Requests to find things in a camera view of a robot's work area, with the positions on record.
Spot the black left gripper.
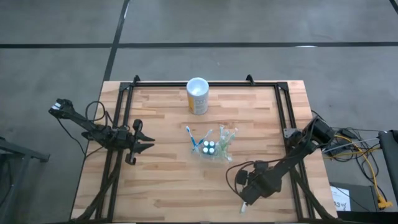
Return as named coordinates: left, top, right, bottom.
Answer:
left=116, top=119, right=155, bottom=166

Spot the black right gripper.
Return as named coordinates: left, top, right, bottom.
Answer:
left=235, top=161, right=282, bottom=205

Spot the clear acrylic organizer box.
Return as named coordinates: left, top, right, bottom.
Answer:
left=191, top=126, right=239, bottom=164

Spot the blue white toothbrush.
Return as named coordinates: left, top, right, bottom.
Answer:
left=197, top=129, right=214, bottom=147
left=185, top=125, right=200, bottom=153

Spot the white paper label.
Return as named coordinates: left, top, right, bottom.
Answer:
left=330, top=185, right=351, bottom=212

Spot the dark grey box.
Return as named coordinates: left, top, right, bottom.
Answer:
left=328, top=181, right=380, bottom=213

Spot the grey metal stand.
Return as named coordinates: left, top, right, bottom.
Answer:
left=0, top=136, right=50, bottom=224

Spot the black equipment case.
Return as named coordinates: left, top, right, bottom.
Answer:
left=377, top=129, right=398, bottom=187

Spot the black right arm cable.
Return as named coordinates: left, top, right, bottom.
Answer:
left=225, top=116, right=321, bottom=197

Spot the black floor cable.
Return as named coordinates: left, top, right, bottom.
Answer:
left=320, top=126, right=382, bottom=162

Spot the black metal table frame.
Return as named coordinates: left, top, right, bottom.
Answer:
left=70, top=74, right=338, bottom=224

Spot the white floor cable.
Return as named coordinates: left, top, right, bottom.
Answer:
left=323, top=138, right=382, bottom=152

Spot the yellow floor cable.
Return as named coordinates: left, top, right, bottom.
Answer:
left=332, top=133, right=393, bottom=210

